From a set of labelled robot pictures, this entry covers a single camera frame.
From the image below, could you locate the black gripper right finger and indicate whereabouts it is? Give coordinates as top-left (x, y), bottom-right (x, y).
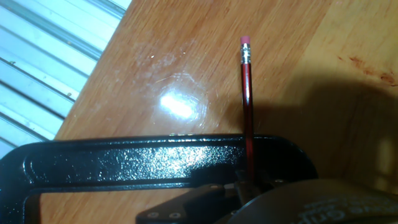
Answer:
top-left (235, 170), bottom-right (287, 205)

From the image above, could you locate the red pencil with eraser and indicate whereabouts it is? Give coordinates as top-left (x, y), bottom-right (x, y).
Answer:
top-left (239, 35), bottom-right (257, 186)

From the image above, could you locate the black C-clamp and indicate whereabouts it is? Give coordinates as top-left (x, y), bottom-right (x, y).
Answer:
top-left (0, 133), bottom-right (318, 224)

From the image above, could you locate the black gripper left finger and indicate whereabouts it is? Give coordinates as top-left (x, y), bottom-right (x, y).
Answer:
top-left (136, 183), bottom-right (242, 224)

